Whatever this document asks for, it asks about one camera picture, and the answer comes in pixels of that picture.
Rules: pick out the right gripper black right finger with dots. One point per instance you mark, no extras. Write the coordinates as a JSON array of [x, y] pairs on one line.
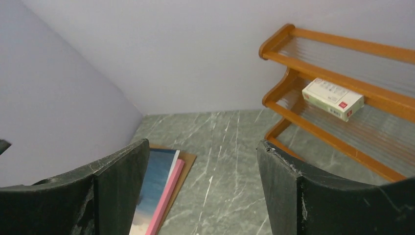
[[302, 199]]

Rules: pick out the orange wooden shelf rack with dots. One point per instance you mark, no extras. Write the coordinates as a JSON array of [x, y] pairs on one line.
[[381, 135]]

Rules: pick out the landscape photo print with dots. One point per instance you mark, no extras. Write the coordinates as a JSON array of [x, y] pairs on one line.
[[159, 168]]

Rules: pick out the white green small box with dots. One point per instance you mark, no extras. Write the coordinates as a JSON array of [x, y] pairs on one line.
[[334, 99]]

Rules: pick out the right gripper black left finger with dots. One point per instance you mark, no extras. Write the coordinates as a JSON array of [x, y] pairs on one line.
[[98, 198]]

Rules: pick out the pink wooden photo frame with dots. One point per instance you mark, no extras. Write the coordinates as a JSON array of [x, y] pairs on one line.
[[161, 208]]

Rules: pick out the brown cardboard backing board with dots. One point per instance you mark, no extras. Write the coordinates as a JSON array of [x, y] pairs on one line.
[[189, 160]]

